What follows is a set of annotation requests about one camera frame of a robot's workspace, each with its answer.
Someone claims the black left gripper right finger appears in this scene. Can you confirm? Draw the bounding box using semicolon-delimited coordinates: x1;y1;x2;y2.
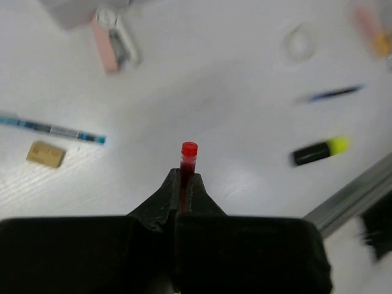
176;173;227;217

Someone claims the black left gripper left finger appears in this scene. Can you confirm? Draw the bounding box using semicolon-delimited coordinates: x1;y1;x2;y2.
126;168;178;232

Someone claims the pink and black highlighter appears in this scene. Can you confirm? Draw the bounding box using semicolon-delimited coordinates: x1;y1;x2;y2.
180;141;198;211

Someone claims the blue transparent pen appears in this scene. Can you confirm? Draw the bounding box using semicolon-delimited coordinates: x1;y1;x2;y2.
1;115;106;145

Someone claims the dark blue pen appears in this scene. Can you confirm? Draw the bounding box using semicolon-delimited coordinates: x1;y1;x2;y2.
293;85;364;105

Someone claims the pink and orange eraser stick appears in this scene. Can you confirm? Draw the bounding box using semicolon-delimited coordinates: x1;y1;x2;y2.
349;1;391;59

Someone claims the tan eraser block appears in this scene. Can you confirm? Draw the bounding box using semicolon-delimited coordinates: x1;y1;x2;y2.
26;141;66;168

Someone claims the yellow and black highlighter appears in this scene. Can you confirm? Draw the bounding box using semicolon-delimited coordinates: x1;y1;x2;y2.
290;137;351;167

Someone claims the clear tape roll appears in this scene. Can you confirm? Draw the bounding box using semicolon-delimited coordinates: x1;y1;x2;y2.
282;23;317;62

